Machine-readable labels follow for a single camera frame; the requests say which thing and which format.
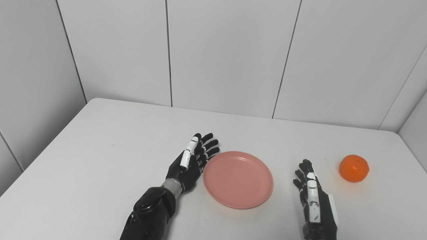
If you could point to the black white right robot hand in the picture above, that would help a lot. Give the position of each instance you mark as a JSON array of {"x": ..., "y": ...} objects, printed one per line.
[{"x": 317, "y": 213}]

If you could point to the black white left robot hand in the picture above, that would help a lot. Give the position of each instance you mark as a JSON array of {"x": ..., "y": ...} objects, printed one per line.
[{"x": 186, "y": 170}]

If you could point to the pink round plate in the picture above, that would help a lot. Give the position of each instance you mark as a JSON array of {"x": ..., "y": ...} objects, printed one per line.
[{"x": 238, "y": 180}]

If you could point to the orange fruit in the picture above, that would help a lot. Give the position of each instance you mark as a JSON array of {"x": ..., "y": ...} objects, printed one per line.
[{"x": 354, "y": 168}]

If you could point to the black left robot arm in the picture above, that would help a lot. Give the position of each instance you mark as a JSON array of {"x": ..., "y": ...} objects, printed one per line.
[{"x": 150, "y": 213}]

